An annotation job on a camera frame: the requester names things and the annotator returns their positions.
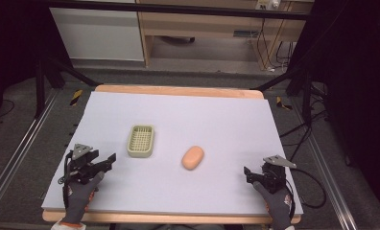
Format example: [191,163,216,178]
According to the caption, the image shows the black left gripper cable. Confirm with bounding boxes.
[59,150,75,210]

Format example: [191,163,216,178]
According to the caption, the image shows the person's right hand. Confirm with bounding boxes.
[252,181,296,230]

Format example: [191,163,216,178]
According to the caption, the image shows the black metal frame bar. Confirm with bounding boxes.
[45,0,311,21]

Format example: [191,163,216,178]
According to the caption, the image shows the yellow black floor tape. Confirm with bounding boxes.
[69,89,83,107]
[275,96,294,112]

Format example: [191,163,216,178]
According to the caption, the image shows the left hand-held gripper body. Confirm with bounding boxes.
[64,143,107,186]

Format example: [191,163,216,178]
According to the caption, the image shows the black floor cables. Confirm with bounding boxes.
[277,80,329,162]

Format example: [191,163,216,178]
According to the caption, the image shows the person's left hand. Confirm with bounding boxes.
[60,171,106,225]

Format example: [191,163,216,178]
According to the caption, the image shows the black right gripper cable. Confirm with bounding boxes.
[285,167,327,219]

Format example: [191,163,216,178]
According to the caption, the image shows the white cabinet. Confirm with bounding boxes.
[49,0,145,62]

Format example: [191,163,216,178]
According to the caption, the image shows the white foam board mat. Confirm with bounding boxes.
[41,91,304,216]

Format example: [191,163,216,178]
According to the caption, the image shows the green slotted soap dish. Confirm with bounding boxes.
[126,125,155,159]

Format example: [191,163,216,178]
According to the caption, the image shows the hanging desk cables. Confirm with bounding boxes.
[255,17,296,72]

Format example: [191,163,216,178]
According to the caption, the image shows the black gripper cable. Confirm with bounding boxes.
[59,150,75,210]
[285,167,327,219]

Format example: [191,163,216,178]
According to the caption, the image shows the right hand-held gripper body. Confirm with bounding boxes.
[260,154,297,194]

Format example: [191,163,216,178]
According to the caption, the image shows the aluminium floor rail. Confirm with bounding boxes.
[292,97,369,230]
[0,88,60,222]

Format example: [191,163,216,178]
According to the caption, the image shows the white power strip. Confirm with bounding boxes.
[255,0,281,11]

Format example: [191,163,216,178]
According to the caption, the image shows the wooden desk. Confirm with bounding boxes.
[135,0,315,71]

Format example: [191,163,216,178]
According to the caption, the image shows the black metal stand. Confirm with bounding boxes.
[34,57,101,120]
[249,65,315,127]

